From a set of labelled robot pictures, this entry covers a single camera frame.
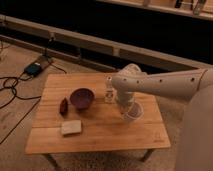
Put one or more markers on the dark ceramic bowl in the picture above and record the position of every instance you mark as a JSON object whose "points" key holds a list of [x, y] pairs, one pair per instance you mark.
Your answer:
{"points": [[82, 98]]}

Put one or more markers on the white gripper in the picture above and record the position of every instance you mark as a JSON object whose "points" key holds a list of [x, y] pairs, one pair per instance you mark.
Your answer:
{"points": [[125, 101]]}

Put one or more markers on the beige sponge block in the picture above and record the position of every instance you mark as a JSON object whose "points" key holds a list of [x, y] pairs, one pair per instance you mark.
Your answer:
{"points": [[71, 127]]}

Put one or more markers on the wooden table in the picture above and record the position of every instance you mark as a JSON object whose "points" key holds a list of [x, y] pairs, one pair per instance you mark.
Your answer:
{"points": [[103, 128]]}

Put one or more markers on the power adapter box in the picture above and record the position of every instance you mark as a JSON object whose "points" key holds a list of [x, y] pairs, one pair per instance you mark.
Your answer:
{"points": [[33, 69]]}

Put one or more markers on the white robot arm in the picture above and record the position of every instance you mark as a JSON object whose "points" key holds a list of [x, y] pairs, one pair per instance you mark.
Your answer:
{"points": [[195, 88]]}

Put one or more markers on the small brown object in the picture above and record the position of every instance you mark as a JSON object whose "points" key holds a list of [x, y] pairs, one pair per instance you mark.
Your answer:
{"points": [[64, 107]]}

